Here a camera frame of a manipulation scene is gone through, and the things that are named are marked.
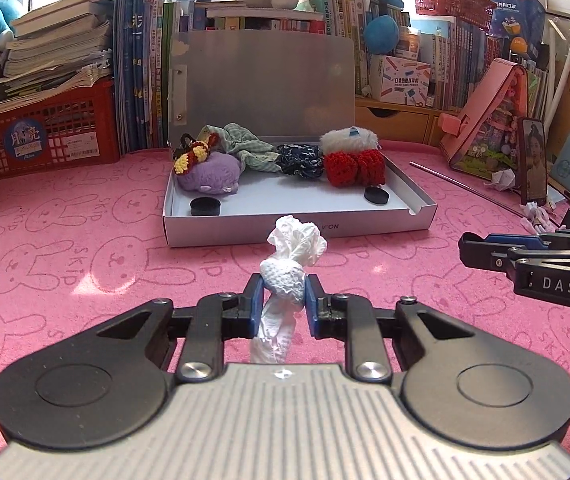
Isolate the white tissue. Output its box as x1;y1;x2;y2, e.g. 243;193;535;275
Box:
250;216;327;364

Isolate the black round lid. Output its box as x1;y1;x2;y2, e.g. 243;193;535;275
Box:
189;196;221;217

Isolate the black round cap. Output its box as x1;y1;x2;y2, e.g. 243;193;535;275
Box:
364;186;389;205

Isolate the purple fluffy plush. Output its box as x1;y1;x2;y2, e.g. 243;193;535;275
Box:
174;152;242;196

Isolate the red crochet item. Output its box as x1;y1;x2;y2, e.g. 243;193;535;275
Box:
324;150;386;188

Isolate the blue brocade pouch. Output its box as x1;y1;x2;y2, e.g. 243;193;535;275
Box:
275;144;324;180

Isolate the yellow red crochet keychain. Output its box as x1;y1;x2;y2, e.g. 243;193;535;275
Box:
173;132;219;176

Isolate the green checkered cloth pouch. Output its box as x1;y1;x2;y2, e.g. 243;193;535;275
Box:
196;122;282;174

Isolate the white fluffy plush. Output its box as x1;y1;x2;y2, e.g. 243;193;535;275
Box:
320;126;379;155

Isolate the white origami paper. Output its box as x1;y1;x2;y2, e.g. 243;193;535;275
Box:
485;169;516;192

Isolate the metal rod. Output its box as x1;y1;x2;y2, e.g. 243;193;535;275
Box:
409;160;523;217

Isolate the black smartphone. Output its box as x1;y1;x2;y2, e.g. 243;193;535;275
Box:
517;117;548;205

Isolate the pink bunny table mat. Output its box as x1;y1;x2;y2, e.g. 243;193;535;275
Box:
0;142;570;449

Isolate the wooden drawer organizer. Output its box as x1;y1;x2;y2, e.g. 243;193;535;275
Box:
355;98;444;146

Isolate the white colourful printed box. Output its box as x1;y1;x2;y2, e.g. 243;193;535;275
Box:
370;55;432;106

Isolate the red plastic basket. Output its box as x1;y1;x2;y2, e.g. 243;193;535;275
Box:
0;78;120;179

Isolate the small red basket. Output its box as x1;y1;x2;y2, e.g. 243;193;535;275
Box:
414;0;496;32

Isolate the stack of books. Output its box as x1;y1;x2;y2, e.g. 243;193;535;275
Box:
0;0;114;113

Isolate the white cable bundle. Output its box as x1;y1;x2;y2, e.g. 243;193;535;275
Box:
518;200;562;235

